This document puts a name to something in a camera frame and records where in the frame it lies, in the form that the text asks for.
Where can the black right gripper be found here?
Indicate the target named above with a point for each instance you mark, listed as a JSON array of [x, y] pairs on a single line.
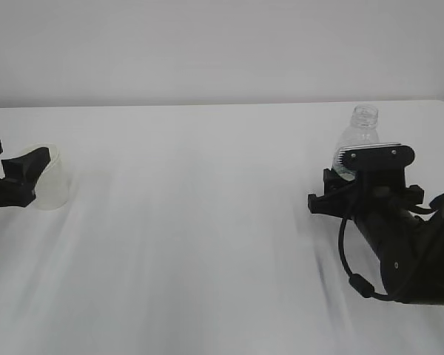
[[382, 192]]

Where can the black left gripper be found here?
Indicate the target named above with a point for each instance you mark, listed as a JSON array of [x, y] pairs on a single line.
[[21, 175]]

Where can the white paper cup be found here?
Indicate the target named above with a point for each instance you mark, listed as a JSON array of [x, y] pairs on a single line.
[[52, 189]]

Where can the clear water bottle green label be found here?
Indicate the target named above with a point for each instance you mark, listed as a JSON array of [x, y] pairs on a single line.
[[362, 130]]

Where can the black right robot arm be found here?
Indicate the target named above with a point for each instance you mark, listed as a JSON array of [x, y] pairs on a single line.
[[407, 239]]

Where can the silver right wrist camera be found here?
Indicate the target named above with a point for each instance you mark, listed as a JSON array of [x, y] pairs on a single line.
[[374, 157]]

